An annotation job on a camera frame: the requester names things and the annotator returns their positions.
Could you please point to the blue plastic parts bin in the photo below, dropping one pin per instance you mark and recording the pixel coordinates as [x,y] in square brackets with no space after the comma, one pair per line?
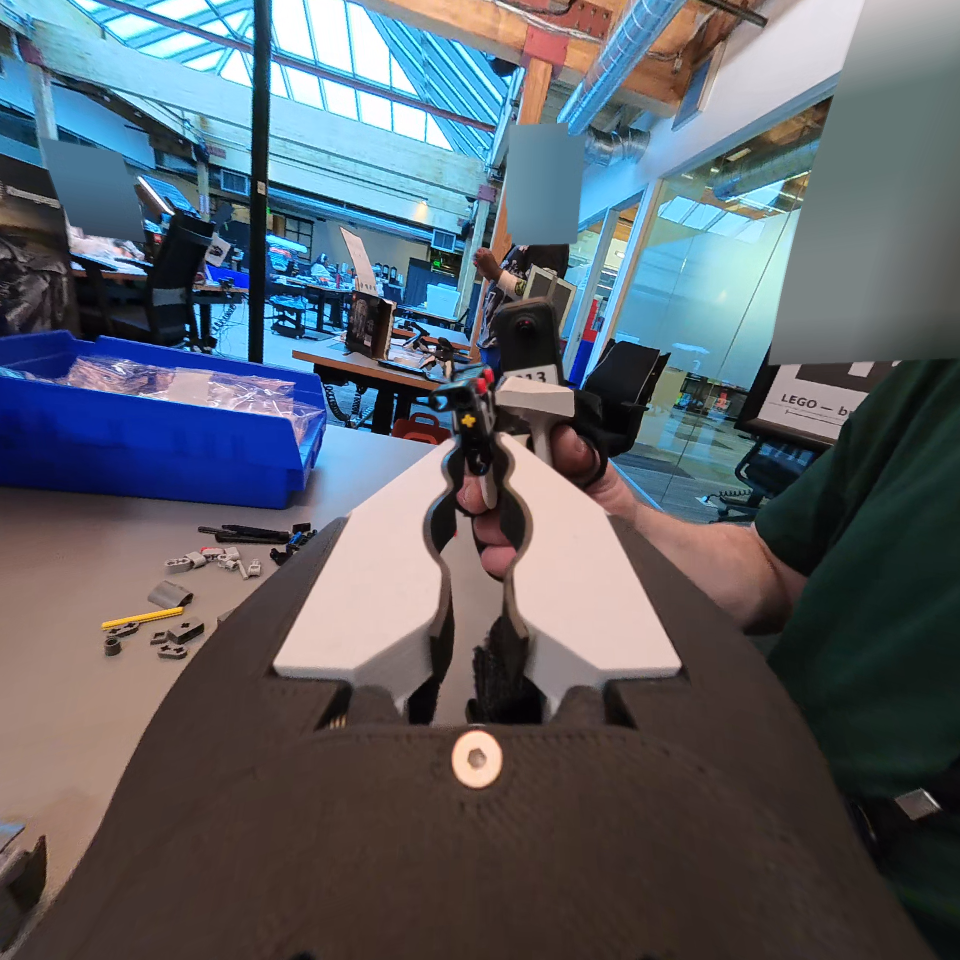
[150,457]

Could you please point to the glass skylight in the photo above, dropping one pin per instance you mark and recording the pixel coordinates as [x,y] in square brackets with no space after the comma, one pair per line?
[375,60]

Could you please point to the printed lego set box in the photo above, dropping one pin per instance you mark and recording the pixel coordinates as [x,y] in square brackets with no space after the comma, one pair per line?
[30,255]

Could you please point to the silver ventilation duct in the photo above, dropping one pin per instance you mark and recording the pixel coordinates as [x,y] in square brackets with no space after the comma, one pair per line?
[622,60]

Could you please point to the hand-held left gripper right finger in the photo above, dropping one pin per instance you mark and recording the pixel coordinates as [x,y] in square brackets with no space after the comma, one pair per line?
[600,600]

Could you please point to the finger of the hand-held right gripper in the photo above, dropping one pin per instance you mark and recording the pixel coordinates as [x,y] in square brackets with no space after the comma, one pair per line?
[536,399]

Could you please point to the black metal pole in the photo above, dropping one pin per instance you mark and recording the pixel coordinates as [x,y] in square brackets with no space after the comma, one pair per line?
[260,187]

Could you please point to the wooden top desk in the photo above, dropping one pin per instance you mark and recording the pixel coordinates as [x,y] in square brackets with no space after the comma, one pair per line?
[352,358]

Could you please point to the black framed white sign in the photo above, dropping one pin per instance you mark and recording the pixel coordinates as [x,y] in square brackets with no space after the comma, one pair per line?
[806,405]

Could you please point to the scattered loose lego pieces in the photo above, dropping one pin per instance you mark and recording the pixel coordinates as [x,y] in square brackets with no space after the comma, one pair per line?
[176,595]

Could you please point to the person's right hand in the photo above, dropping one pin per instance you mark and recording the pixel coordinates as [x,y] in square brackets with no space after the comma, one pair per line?
[615,491]

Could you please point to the clear plastic parts bags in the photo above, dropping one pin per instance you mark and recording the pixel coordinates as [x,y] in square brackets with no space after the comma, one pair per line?
[187,390]

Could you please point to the black office chair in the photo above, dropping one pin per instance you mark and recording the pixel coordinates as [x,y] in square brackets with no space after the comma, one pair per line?
[626,375]
[772,469]

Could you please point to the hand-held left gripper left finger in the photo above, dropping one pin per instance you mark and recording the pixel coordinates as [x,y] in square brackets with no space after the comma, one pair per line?
[360,600]

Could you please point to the red plastic tool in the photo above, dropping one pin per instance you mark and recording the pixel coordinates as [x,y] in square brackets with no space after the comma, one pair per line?
[416,430]

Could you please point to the black lego subassembly red pins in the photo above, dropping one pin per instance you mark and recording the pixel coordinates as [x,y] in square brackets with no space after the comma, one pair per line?
[469,421]

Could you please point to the partly built lego car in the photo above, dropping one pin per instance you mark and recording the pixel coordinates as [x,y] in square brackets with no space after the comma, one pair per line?
[19,877]

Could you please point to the dark printed box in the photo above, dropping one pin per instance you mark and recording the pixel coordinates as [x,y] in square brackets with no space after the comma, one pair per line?
[369,324]

